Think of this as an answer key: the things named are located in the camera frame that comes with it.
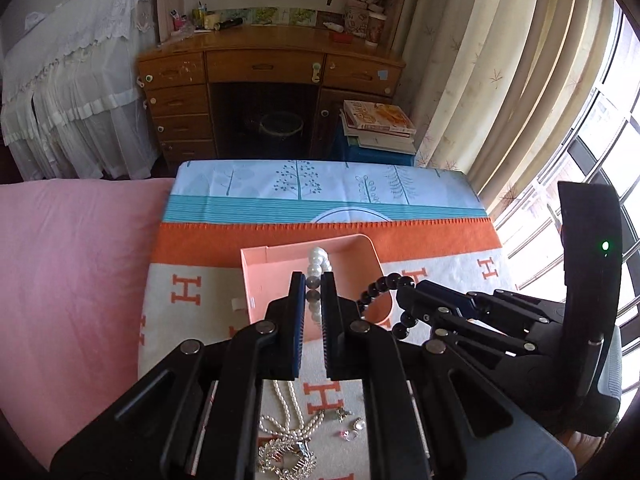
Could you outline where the black bead bracelet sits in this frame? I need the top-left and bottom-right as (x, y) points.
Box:
(356, 271), (419, 340)

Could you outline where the white pearl bracelet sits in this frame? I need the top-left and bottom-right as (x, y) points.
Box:
(305, 245), (334, 326)

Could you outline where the pink jewelry tray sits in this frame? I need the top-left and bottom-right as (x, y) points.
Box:
(241, 234), (384, 323)

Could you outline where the teal flower brooch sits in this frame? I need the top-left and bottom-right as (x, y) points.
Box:
(324, 406), (352, 422)

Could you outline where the white orange H blanket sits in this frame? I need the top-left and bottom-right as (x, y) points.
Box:
(136, 220), (524, 480)

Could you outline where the pink bed sheet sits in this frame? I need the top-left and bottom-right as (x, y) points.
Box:
(1, 179), (172, 466)

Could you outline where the stack of books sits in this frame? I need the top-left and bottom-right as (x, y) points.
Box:
(341, 100), (416, 156)

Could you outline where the blue patterned bedding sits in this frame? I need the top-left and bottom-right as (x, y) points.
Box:
(164, 160), (487, 224)

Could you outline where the beige floral curtain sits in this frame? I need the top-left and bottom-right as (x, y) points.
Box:
(393, 0), (614, 216)

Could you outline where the wooden desk with drawers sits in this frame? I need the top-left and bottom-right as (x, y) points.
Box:
(137, 25), (405, 166)

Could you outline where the white lace covered furniture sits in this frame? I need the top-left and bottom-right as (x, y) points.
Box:
(1, 0), (160, 181)

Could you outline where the long pearl necklace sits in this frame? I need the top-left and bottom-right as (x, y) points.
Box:
(258, 379), (326, 443)

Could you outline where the window frame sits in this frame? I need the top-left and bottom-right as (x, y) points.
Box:
(495, 9), (639, 410)

